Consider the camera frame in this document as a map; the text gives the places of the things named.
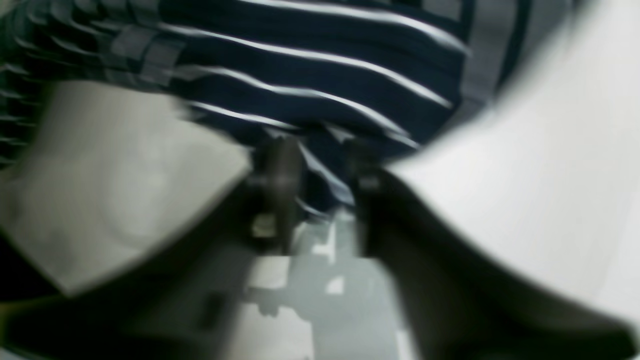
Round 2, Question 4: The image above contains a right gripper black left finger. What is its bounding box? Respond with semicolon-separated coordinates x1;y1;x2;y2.
3;137;303;360

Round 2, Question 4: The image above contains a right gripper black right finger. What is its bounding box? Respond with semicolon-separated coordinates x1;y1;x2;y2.
347;142;639;360

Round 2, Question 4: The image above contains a navy white striped t-shirt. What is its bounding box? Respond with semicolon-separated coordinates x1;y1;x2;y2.
1;0;533;215

